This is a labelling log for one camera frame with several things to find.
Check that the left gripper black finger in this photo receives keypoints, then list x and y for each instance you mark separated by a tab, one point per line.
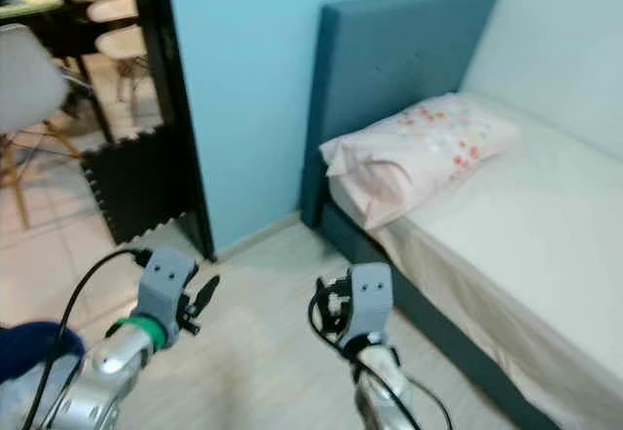
207	295

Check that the pink pillow with orange spots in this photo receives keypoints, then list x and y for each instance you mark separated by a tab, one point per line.
419	153

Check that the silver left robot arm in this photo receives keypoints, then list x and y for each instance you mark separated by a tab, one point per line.
107	376

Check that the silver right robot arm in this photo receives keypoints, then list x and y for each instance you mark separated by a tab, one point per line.
380	401

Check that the black foam puzzle mat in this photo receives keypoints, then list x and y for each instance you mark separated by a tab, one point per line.
141	187

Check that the blue plastic bucket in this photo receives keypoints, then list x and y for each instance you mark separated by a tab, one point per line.
29	342

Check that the white crumpled rubbish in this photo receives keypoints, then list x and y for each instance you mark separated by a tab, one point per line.
29	406

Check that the beige sheeted mattress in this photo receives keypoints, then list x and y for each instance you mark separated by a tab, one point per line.
526	235

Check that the blue padded bed headboard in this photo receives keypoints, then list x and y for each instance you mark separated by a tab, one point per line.
389	51

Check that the white chair wooden legs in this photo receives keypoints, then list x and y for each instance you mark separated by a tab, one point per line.
24	85
122	41

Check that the dark dining table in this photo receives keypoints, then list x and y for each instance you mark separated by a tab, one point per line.
73	31

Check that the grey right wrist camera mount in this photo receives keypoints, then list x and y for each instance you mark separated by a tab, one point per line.
370	299

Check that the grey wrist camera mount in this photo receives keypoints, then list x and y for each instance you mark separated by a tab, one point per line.
370	299
164	279

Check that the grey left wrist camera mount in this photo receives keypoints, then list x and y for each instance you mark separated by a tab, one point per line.
164	279

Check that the dark blue bed frame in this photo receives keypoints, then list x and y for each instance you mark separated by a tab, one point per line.
438	338

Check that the black door frame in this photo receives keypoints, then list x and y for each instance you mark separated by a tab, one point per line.
170	89

